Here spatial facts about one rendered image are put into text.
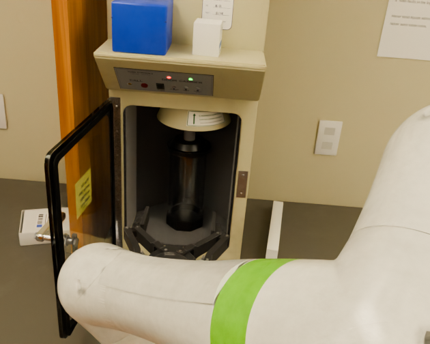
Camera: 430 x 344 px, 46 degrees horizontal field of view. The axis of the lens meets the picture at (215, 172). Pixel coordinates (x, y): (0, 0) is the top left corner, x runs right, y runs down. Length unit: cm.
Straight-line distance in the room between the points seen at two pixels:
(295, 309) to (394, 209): 10
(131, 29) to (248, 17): 24
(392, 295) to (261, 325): 9
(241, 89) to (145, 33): 22
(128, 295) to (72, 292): 13
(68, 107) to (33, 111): 63
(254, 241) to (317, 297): 111
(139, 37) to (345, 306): 73
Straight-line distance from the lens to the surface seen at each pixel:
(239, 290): 40
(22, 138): 173
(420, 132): 41
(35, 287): 129
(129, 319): 55
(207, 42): 98
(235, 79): 99
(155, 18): 95
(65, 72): 103
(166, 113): 117
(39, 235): 98
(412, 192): 37
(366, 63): 156
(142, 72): 100
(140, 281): 53
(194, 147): 121
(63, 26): 101
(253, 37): 106
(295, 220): 157
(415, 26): 157
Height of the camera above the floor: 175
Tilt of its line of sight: 27 degrees down
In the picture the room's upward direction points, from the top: 5 degrees clockwise
